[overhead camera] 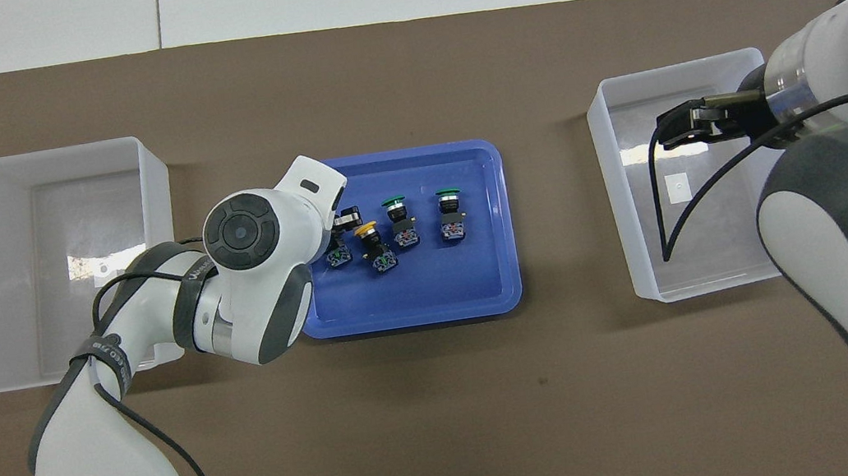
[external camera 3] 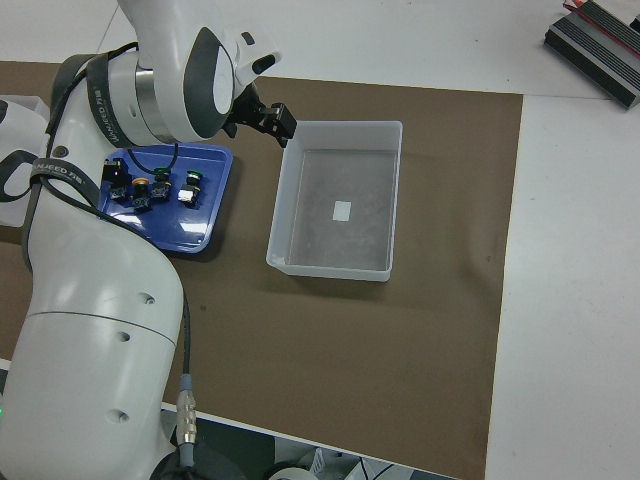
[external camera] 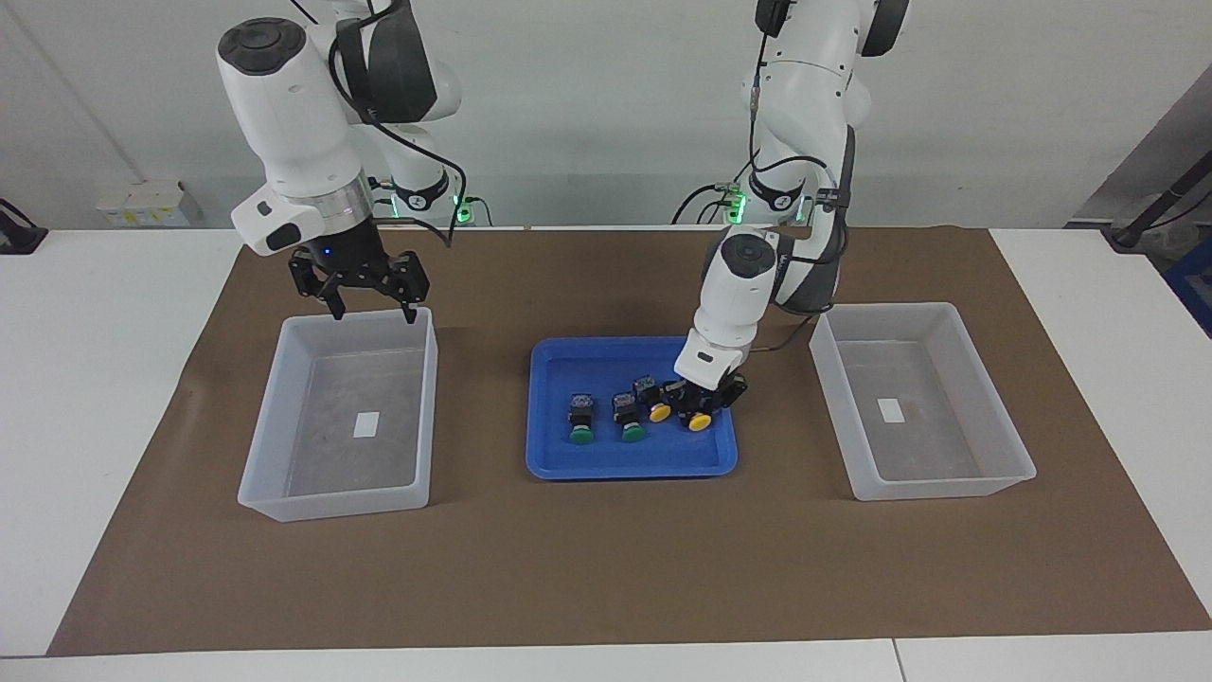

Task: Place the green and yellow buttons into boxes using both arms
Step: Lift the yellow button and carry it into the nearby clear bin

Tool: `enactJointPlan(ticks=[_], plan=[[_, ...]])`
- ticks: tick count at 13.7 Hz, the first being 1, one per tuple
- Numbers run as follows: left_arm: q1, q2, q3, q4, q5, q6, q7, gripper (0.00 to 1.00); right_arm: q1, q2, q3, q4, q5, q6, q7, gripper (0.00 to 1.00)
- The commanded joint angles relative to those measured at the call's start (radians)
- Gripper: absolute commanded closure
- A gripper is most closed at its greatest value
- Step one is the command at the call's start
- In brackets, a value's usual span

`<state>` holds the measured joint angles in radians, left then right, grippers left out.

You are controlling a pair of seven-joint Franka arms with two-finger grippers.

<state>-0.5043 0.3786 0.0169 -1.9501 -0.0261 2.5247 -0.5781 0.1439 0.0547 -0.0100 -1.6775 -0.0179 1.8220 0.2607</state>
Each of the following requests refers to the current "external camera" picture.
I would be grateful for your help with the blue crate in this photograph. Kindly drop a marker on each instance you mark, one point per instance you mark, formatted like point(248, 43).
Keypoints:
point(1195, 284)

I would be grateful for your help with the yellow push button switch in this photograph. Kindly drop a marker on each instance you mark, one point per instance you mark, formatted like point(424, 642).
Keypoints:
point(653, 400)
point(700, 422)

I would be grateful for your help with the small white label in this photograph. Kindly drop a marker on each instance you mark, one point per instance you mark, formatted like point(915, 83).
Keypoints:
point(889, 410)
point(366, 425)

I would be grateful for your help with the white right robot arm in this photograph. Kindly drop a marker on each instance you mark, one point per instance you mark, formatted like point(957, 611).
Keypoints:
point(284, 114)

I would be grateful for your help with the blue plastic tray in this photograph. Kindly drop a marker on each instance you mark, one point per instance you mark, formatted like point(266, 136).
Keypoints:
point(568, 455)

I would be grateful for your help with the brown table mat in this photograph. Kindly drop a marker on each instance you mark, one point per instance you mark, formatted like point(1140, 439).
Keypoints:
point(606, 568)

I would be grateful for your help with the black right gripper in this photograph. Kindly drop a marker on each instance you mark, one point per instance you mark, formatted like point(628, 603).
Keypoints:
point(348, 256)

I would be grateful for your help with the black flat device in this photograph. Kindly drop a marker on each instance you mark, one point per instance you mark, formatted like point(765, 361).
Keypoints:
point(19, 239)

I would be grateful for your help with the green push button switch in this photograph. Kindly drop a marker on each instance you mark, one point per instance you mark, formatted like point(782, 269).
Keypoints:
point(580, 421)
point(629, 419)

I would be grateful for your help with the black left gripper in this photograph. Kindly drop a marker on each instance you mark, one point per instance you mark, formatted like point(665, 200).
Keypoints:
point(705, 388)

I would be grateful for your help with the translucent white plastic box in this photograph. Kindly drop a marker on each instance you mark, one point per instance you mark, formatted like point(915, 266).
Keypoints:
point(928, 455)
point(331, 464)

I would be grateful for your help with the black stand pole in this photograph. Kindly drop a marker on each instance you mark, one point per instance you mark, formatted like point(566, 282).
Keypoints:
point(1150, 213)

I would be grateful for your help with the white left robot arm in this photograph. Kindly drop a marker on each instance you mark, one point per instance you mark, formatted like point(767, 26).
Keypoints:
point(734, 294)

